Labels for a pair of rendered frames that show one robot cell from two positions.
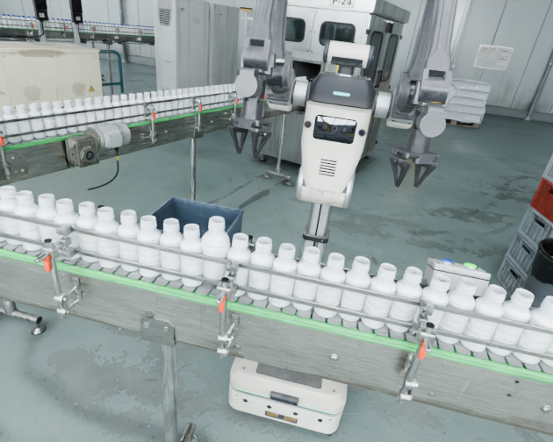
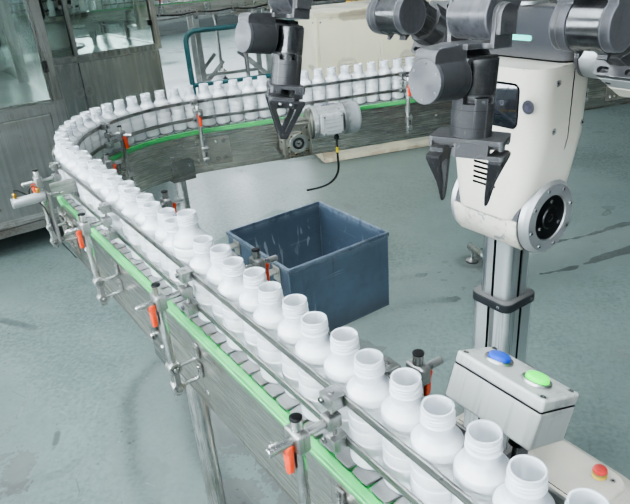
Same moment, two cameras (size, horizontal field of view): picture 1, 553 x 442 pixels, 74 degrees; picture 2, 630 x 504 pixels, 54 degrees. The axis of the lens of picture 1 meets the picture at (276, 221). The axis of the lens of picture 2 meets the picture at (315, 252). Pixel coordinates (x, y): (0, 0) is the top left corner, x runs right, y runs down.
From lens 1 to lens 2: 0.85 m
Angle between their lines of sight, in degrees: 43
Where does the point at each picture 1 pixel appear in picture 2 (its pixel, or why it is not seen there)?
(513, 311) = (459, 461)
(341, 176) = (506, 189)
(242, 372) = not seen: hidden behind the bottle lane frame
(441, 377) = not seen: outside the picture
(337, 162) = not seen: hidden behind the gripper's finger
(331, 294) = (260, 342)
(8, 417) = (147, 428)
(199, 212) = (344, 228)
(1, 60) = (316, 28)
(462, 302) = (387, 409)
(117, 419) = (227, 482)
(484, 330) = (416, 479)
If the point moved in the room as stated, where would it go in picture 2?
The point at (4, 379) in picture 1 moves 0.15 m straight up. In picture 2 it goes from (166, 390) to (160, 361)
